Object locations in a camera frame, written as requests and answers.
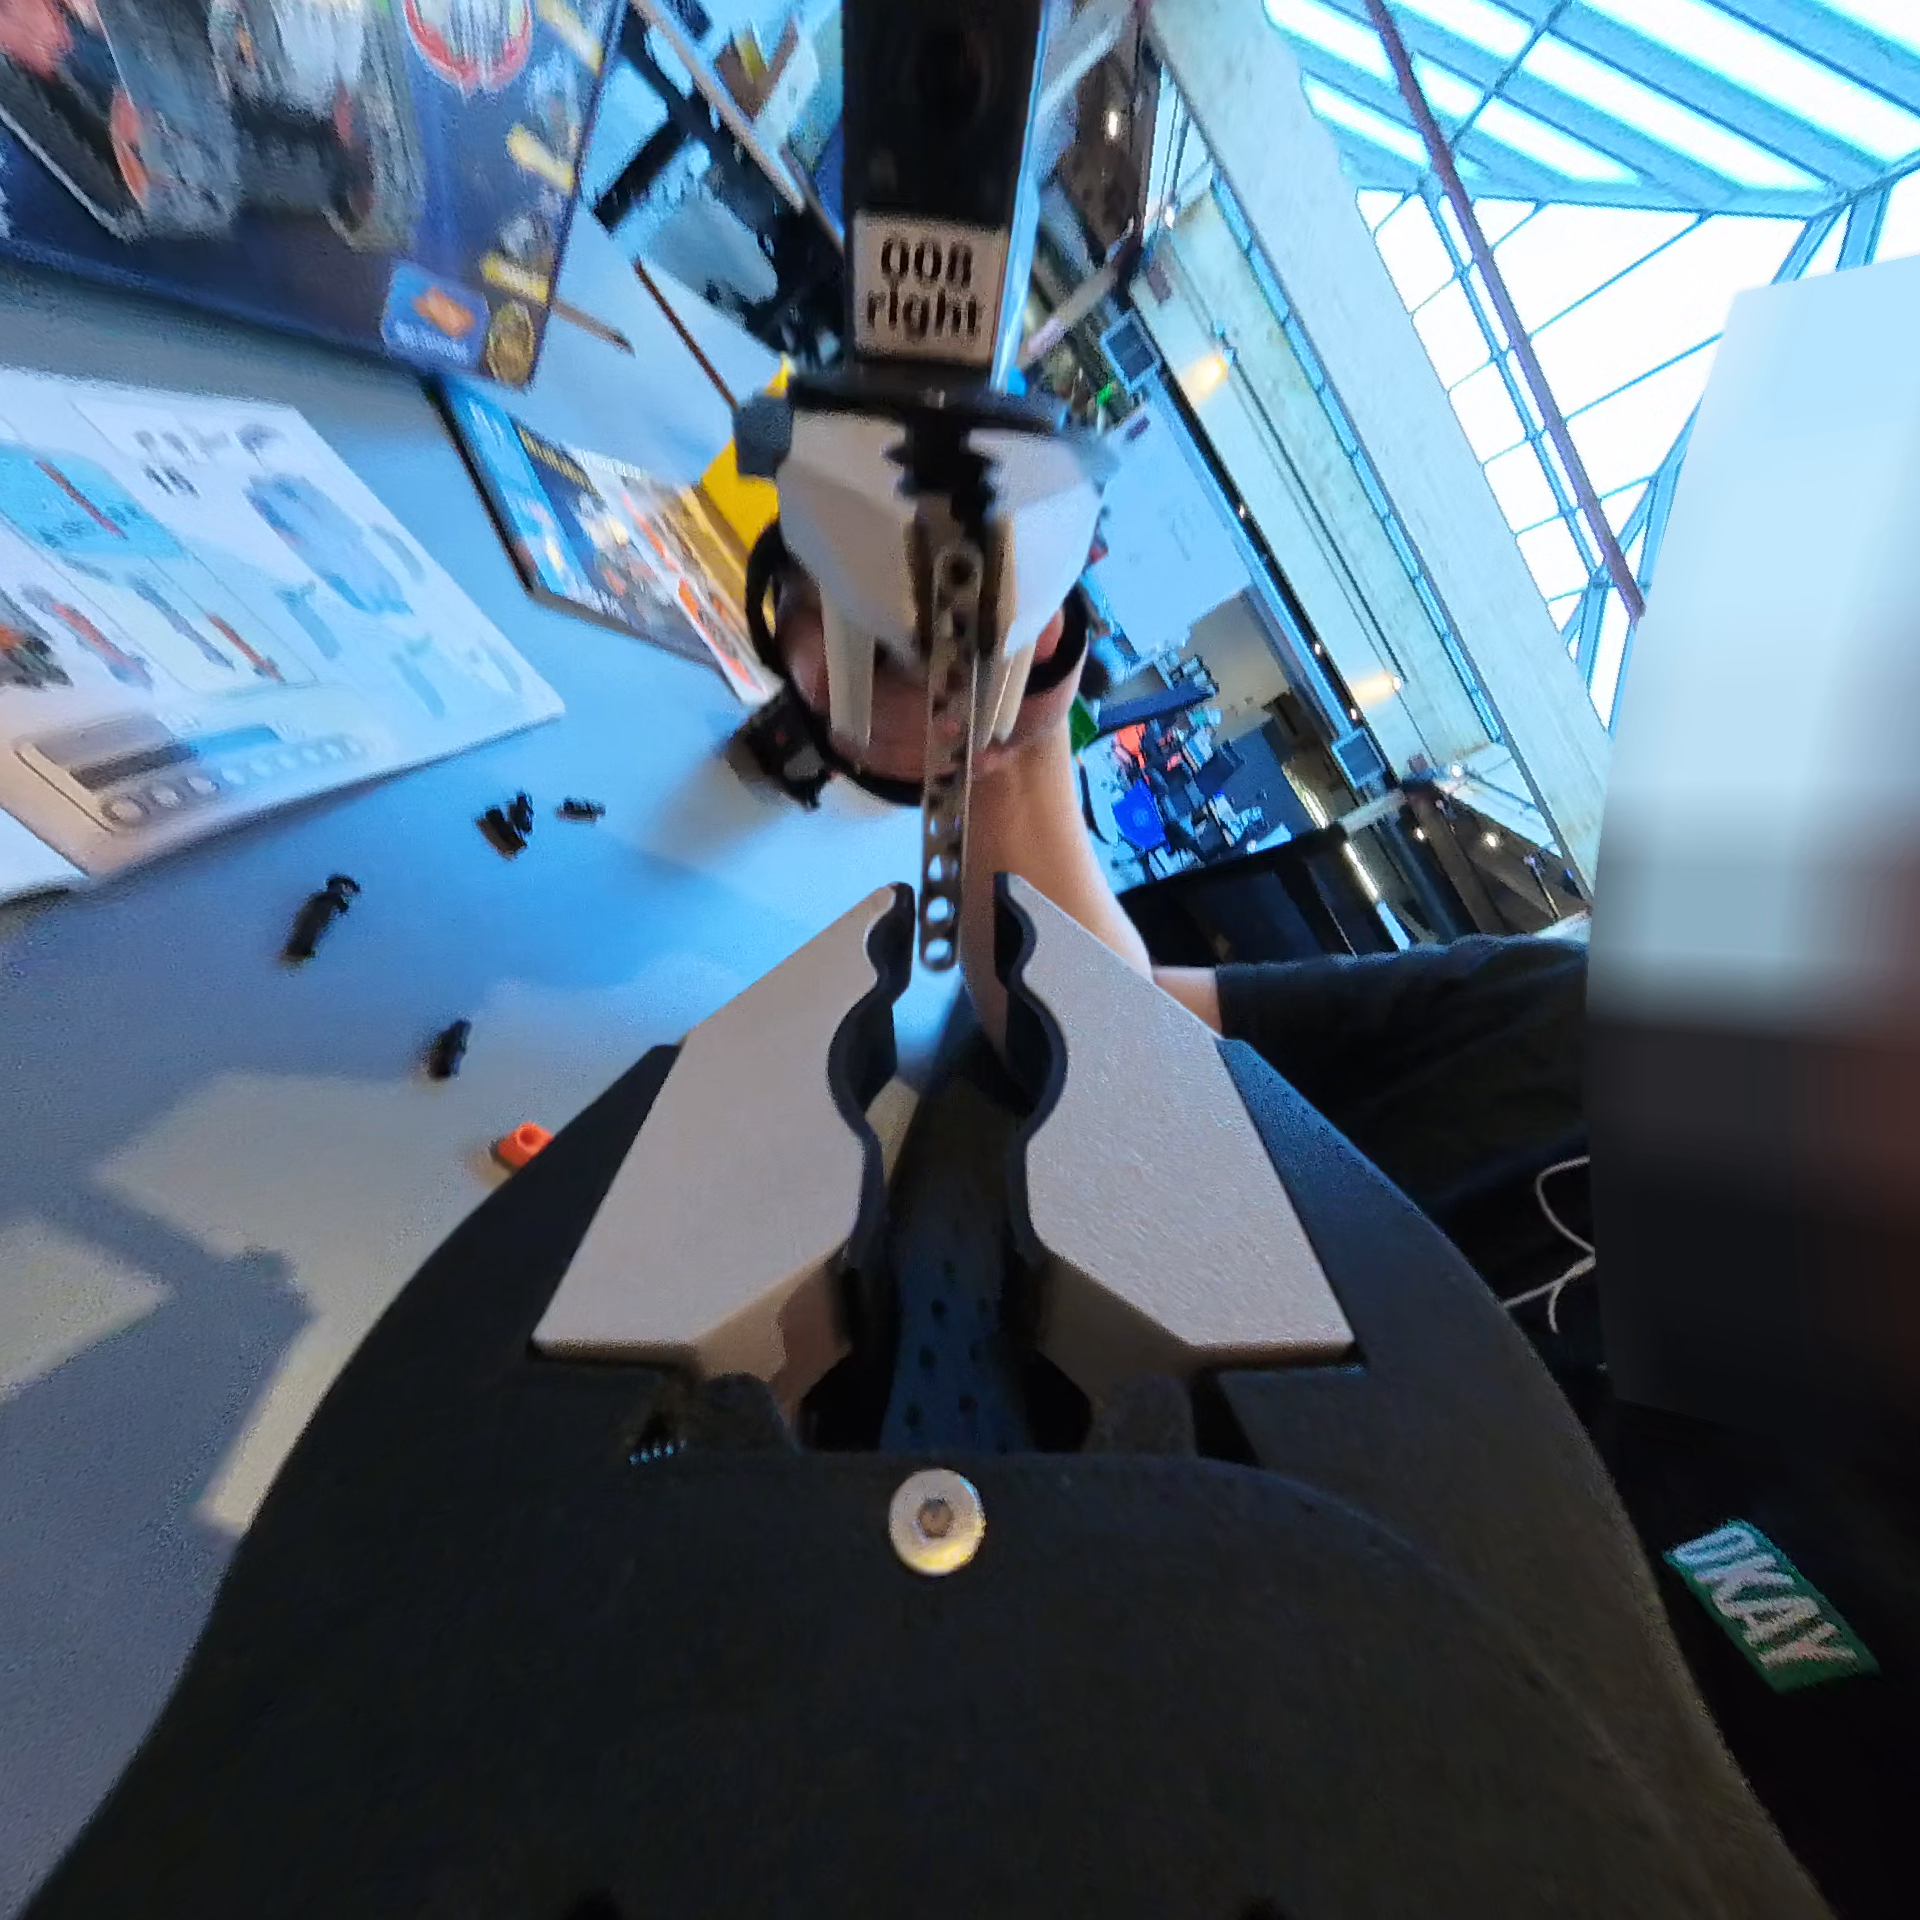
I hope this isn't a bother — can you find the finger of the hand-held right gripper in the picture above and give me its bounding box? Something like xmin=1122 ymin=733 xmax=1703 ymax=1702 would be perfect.
xmin=778 ymin=410 xmax=927 ymax=752
xmin=979 ymin=441 xmax=1116 ymax=752

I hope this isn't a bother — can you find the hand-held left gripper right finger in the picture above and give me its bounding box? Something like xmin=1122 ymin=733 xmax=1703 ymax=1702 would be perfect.
xmin=995 ymin=872 xmax=1359 ymax=1392

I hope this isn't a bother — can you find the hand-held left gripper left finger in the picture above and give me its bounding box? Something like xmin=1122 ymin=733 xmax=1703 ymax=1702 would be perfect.
xmin=532 ymin=884 xmax=922 ymax=1385

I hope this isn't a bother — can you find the grey perforated toy beam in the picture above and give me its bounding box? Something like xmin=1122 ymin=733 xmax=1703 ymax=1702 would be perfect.
xmin=918 ymin=537 xmax=988 ymax=973

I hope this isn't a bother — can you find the black perforated toy panel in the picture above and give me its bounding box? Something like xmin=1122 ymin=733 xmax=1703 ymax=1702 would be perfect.
xmin=878 ymin=1048 xmax=1041 ymax=1452

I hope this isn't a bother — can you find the person's right forearm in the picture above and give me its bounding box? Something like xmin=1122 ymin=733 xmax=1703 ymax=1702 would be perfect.
xmin=959 ymin=736 xmax=1226 ymax=1038

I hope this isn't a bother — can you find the grey desk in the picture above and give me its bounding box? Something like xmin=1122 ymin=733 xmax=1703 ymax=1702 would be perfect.
xmin=0 ymin=194 xmax=986 ymax=1884

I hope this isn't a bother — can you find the yellow storage bin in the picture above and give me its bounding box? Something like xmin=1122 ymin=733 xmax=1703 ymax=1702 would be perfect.
xmin=694 ymin=439 xmax=785 ymax=530

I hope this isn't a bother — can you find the small colourful booklet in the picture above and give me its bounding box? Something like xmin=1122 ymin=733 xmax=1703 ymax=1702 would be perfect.
xmin=438 ymin=375 xmax=781 ymax=705

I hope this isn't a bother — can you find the person's black shirt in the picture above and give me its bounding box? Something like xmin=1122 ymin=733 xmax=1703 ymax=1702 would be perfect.
xmin=1212 ymin=929 xmax=1920 ymax=1920

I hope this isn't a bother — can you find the open instruction manual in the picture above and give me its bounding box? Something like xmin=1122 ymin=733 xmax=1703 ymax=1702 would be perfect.
xmin=0 ymin=368 xmax=567 ymax=904

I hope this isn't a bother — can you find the blue toy kit box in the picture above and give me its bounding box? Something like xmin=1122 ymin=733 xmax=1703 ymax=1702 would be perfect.
xmin=0 ymin=0 xmax=625 ymax=394

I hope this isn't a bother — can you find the white cord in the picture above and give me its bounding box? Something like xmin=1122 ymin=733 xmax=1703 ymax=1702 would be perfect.
xmin=1497 ymin=1152 xmax=1596 ymax=1327

